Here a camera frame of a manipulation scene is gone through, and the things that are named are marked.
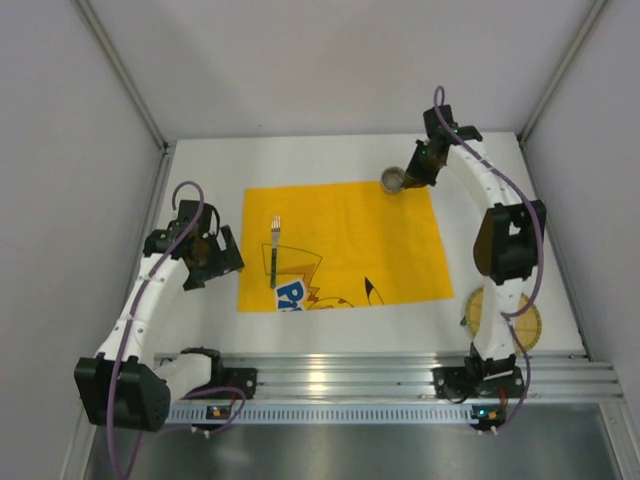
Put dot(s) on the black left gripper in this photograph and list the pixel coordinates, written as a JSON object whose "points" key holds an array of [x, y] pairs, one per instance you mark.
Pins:
{"points": [[215, 261]]}

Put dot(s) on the aluminium frame post right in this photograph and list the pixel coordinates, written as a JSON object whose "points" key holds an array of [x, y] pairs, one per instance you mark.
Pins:
{"points": [[578, 40]]}

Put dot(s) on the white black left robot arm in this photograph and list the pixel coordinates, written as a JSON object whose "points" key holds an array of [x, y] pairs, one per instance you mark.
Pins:
{"points": [[151, 359]]}

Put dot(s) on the aluminium mounting rail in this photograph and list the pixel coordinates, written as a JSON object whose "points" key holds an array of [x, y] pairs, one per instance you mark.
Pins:
{"points": [[409, 378]]}

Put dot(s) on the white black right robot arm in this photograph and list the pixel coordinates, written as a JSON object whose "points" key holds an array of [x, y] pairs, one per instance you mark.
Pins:
{"points": [[508, 250]]}

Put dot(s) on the round woven yellow plate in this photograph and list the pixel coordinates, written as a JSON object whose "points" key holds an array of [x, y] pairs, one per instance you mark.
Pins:
{"points": [[527, 325]]}

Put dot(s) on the fork with teal handle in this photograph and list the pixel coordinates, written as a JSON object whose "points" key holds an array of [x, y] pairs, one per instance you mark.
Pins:
{"points": [[275, 236]]}

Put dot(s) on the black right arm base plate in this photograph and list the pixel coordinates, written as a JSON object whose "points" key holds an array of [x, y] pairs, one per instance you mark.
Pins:
{"points": [[457, 384]]}

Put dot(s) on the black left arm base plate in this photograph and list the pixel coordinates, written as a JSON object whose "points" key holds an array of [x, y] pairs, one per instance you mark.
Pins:
{"points": [[242, 378]]}

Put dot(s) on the yellow printed cloth placemat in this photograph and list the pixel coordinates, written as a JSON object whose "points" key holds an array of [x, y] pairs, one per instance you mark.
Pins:
{"points": [[341, 245]]}

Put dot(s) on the aluminium frame post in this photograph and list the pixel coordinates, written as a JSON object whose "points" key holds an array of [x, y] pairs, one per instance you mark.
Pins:
{"points": [[90, 17], [578, 40]]}

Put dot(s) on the slotted grey cable duct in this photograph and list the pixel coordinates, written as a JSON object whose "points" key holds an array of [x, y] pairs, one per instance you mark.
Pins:
{"points": [[205, 414]]}

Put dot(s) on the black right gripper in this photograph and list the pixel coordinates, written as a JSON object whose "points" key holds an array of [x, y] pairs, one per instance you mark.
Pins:
{"points": [[420, 172]]}

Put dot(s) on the aluminium frame post left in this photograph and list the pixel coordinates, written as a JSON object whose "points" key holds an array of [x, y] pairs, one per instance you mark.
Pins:
{"points": [[90, 17]]}

